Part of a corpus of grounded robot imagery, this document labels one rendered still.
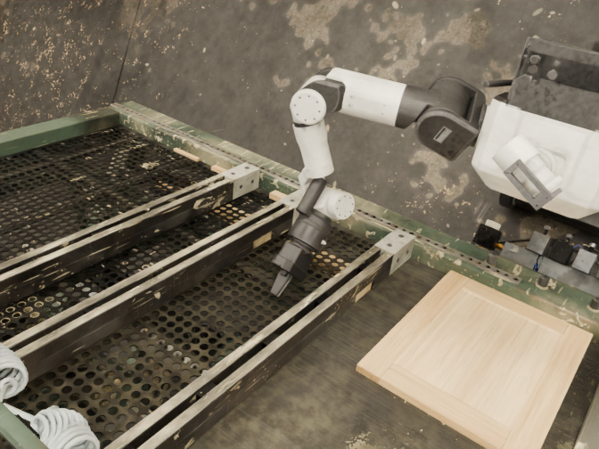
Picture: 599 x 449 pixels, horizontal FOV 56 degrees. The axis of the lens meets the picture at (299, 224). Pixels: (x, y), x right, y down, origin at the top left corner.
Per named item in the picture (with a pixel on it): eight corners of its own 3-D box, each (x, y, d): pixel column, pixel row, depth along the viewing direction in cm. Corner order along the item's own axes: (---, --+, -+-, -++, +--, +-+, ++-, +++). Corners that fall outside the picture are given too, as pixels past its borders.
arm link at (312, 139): (298, 173, 131) (276, 92, 122) (310, 154, 139) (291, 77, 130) (341, 168, 127) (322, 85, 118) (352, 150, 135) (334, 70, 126)
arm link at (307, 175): (324, 201, 145) (313, 153, 139) (348, 209, 139) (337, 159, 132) (306, 213, 142) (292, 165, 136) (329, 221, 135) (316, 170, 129)
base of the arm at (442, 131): (422, 113, 130) (433, 69, 122) (478, 126, 128) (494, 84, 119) (408, 151, 120) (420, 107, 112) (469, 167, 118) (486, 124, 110)
